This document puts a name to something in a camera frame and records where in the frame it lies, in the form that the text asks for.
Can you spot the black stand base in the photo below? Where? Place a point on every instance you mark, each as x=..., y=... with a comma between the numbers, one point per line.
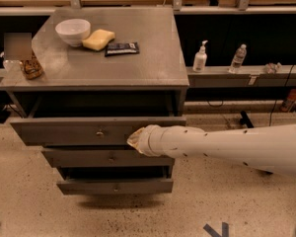
x=245, y=120

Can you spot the yellow sponge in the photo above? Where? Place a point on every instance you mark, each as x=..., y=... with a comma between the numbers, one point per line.
x=98, y=40

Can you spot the white bowl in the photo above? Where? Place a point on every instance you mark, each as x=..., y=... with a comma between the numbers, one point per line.
x=73, y=31

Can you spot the orange drink can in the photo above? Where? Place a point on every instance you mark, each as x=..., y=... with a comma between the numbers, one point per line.
x=31, y=68

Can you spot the grey middle drawer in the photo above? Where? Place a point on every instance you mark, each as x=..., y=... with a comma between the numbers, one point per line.
x=69, y=157

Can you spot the grey top drawer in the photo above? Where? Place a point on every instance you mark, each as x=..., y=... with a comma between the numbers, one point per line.
x=84, y=131

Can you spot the grey shelf rail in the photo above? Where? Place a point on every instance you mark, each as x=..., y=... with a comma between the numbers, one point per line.
x=247, y=76

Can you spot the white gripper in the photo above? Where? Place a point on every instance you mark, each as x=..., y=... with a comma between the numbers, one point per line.
x=145, y=140

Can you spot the crumpled clear plastic wrap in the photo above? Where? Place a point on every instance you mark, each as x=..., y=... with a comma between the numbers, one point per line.
x=272, y=68

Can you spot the small clear sanitizer bottle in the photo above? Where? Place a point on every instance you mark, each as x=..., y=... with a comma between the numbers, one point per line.
x=10, y=65

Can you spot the dark snack bar packet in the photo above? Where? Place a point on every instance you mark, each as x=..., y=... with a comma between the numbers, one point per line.
x=122, y=48

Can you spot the clear water bottle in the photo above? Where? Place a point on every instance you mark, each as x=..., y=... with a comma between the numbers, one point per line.
x=238, y=59

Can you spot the white pump lotion bottle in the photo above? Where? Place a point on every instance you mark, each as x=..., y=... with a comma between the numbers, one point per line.
x=200, y=58

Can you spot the grey drawer cabinet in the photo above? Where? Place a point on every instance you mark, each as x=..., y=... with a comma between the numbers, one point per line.
x=80, y=83

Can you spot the orange spray bottle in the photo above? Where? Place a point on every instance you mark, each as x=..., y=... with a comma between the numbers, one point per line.
x=289, y=102

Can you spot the grey drawer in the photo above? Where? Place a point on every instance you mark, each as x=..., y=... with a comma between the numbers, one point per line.
x=84, y=131
x=69, y=157

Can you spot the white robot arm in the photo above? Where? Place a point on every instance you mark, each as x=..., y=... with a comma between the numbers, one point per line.
x=270, y=148

